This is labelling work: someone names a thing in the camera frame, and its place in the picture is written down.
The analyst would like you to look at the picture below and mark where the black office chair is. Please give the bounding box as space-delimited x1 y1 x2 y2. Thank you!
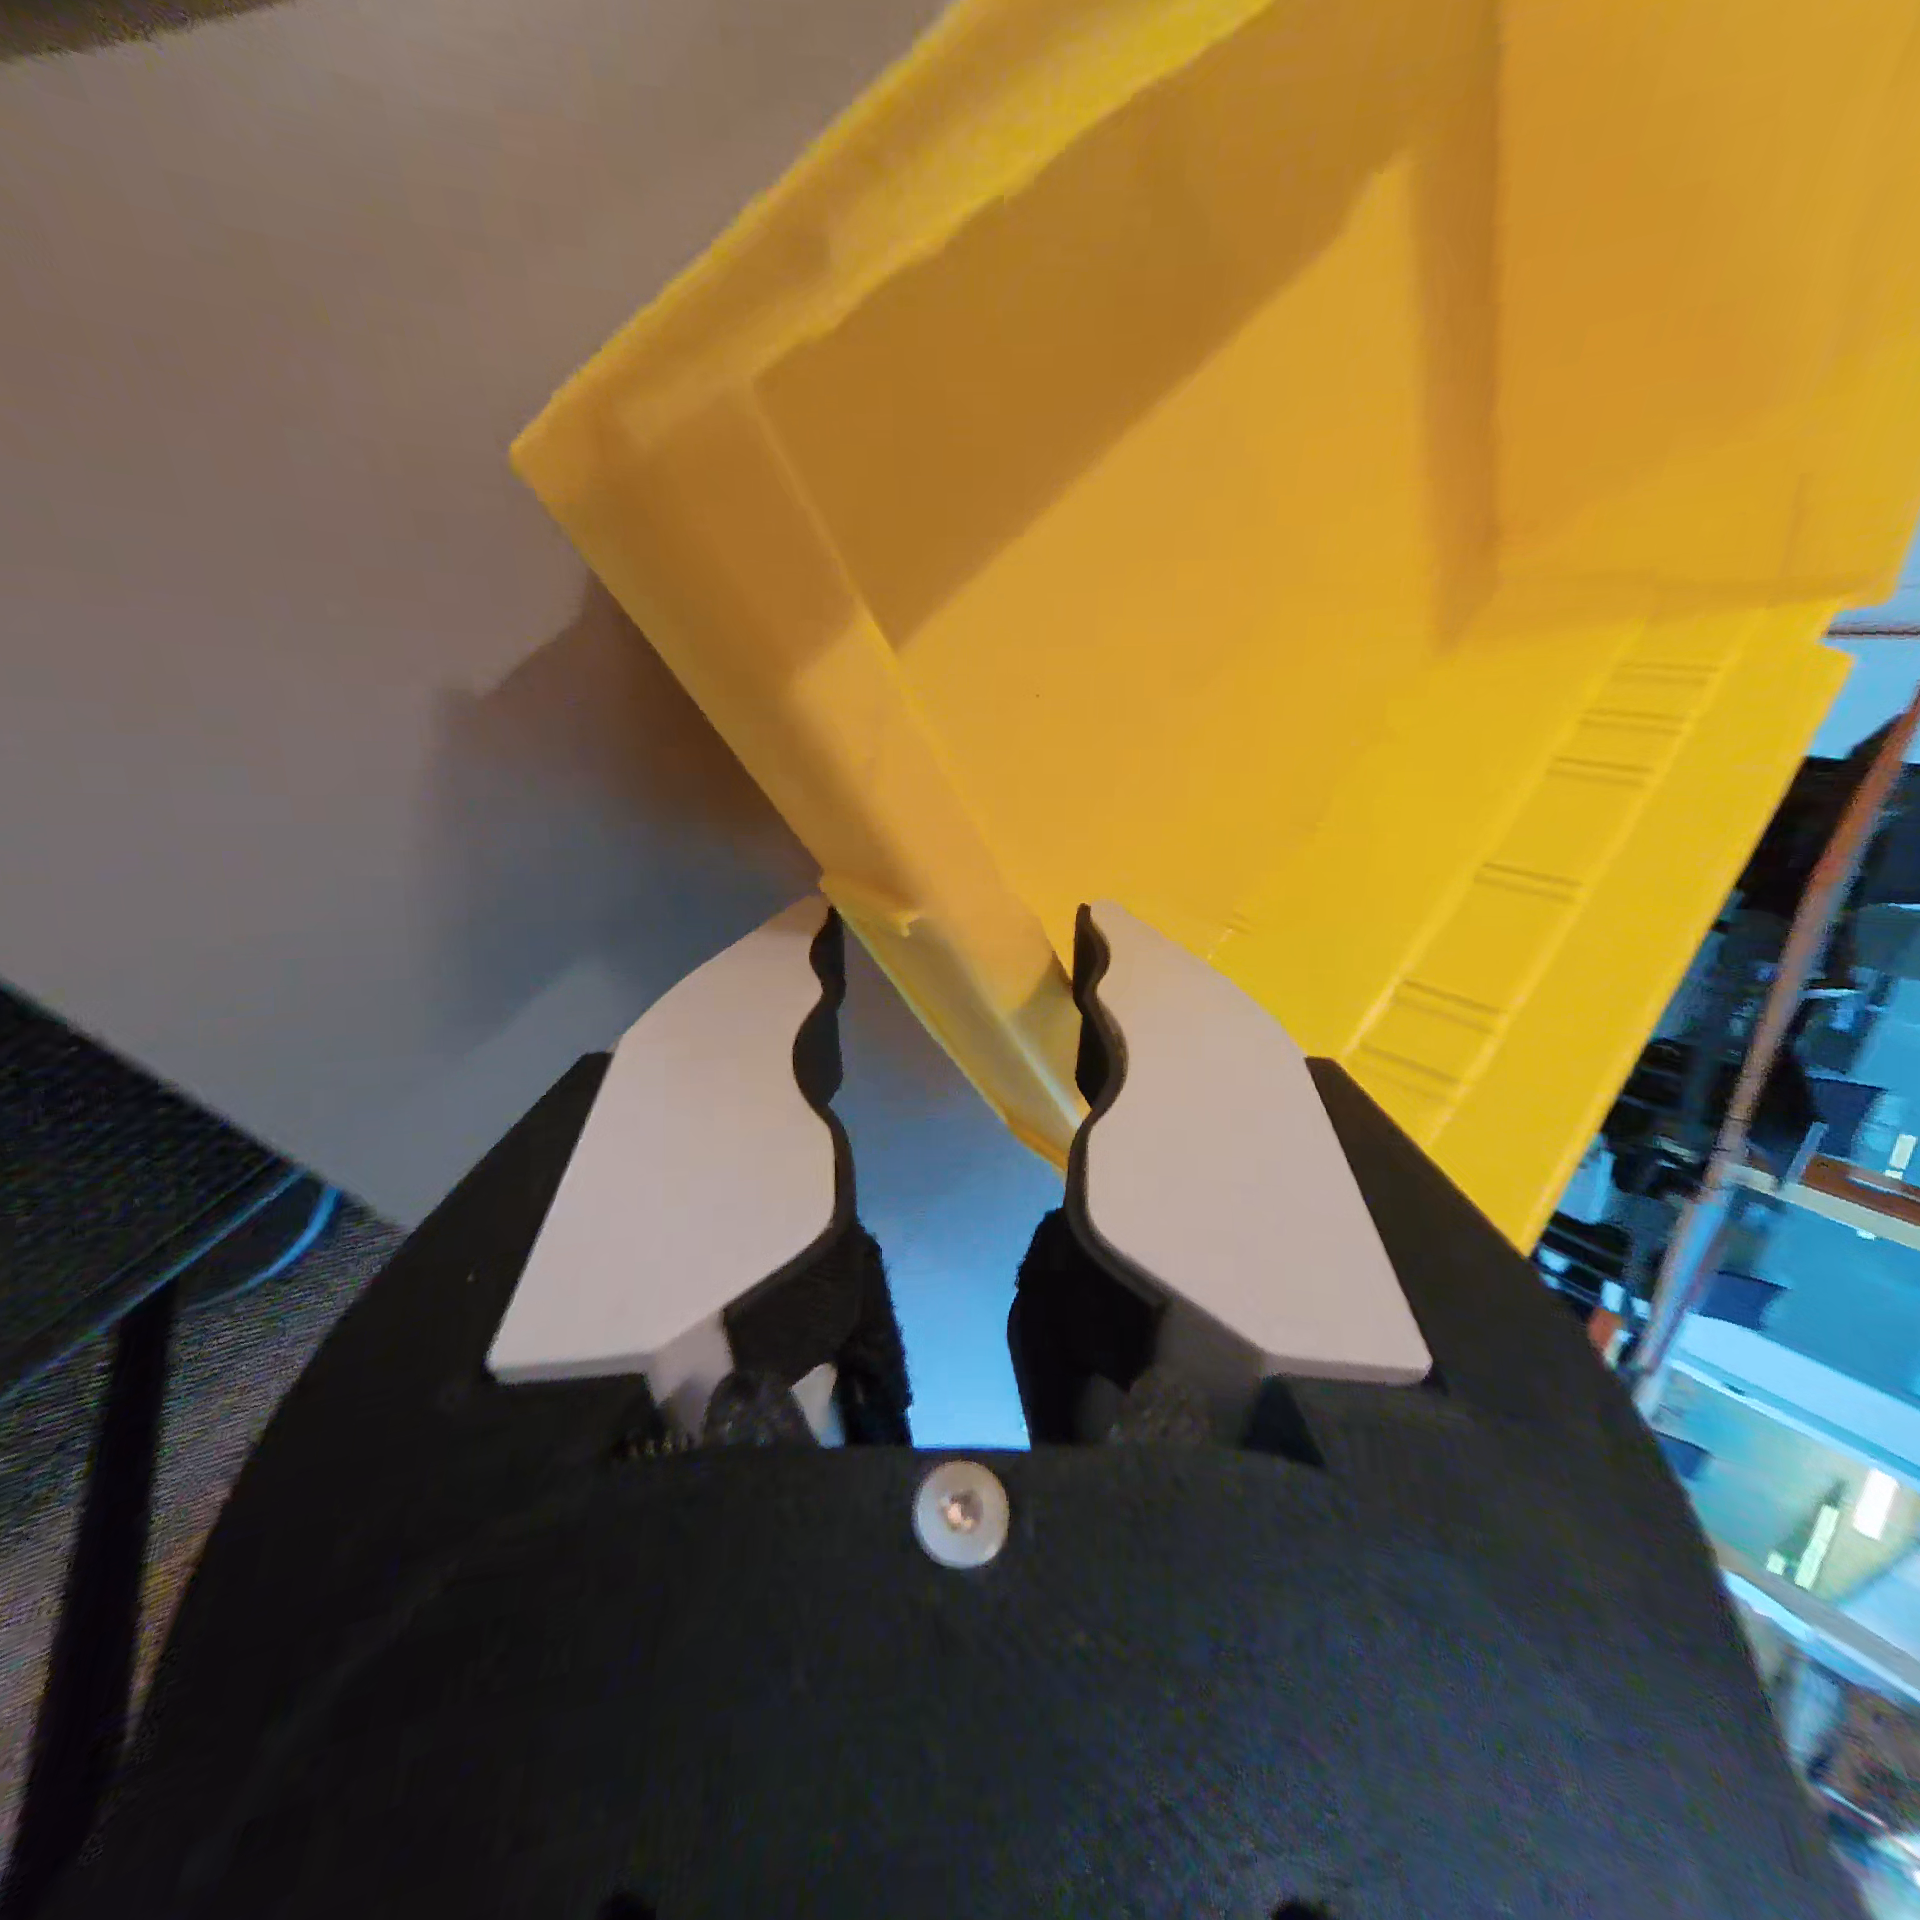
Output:
0 983 339 1894

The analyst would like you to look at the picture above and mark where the yellow plastic bin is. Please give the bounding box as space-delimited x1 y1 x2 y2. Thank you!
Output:
510 0 1920 1256

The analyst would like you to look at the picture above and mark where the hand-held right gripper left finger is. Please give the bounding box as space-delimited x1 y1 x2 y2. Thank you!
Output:
485 897 914 1449

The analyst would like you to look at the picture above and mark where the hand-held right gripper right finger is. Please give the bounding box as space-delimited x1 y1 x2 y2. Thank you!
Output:
1007 902 1434 1449

